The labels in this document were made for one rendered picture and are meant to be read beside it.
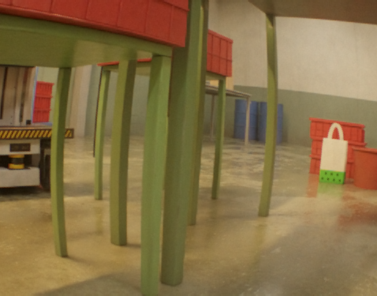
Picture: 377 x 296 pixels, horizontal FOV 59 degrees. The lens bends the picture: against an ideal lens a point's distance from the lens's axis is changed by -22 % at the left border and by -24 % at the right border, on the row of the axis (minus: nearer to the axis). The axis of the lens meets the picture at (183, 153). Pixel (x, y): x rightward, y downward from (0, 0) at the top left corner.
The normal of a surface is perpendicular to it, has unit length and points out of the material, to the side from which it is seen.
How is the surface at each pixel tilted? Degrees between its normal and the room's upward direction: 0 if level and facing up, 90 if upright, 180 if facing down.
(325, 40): 90
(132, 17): 90
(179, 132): 90
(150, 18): 90
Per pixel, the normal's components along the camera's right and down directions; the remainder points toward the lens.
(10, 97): 0.75, 0.11
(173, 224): -0.55, 0.04
